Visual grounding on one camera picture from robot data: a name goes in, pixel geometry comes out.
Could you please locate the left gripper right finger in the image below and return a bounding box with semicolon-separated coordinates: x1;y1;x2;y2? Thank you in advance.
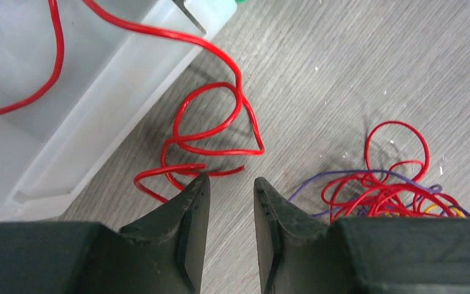
254;177;470;293

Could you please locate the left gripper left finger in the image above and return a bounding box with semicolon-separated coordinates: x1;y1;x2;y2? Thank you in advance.
0;173;211;293

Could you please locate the white plastic bin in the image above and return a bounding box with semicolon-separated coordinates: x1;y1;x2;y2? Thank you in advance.
0;0;238;222

